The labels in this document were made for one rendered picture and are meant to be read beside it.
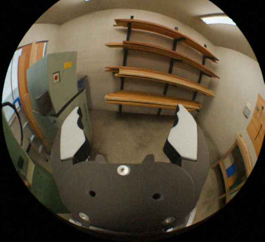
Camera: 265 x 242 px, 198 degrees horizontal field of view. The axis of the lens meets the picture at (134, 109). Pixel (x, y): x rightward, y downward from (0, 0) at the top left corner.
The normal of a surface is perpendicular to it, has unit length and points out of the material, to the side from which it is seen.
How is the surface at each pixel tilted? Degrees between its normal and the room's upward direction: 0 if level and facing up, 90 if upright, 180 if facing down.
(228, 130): 90
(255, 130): 90
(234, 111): 90
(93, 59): 90
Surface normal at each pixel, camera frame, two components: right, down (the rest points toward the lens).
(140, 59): 0.05, 0.55
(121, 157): 0.13, -0.83
